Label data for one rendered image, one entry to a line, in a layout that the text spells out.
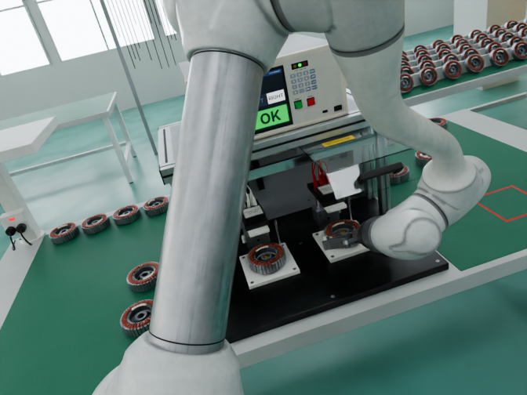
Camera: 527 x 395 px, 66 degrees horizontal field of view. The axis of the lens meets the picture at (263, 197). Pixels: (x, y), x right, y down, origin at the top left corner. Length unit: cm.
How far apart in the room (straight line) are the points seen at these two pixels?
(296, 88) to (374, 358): 124
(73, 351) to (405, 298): 89
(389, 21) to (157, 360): 49
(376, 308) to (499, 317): 113
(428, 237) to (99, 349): 87
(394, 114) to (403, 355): 143
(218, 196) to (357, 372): 148
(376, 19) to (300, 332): 74
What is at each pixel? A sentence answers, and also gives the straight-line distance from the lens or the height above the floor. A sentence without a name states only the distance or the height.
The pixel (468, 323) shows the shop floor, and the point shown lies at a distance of 210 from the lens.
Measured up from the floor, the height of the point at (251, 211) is 92.
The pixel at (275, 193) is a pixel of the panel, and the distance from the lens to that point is 138.
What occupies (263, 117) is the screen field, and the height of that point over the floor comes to 117.
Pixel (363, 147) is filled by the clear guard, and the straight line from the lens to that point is 112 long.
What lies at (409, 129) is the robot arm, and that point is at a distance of 69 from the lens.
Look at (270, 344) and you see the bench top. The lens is 104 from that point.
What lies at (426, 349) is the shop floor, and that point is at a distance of 197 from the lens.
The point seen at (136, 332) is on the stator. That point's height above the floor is 77.
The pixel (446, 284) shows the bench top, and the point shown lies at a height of 74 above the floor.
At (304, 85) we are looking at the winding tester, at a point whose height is 123.
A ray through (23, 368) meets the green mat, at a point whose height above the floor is 75.
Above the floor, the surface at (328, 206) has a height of 88.
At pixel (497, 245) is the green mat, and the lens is 129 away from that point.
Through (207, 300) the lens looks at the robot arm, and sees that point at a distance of 51.
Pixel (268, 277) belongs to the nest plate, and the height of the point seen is 78.
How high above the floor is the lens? 151
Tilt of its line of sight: 28 degrees down
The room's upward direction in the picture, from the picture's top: 13 degrees counter-clockwise
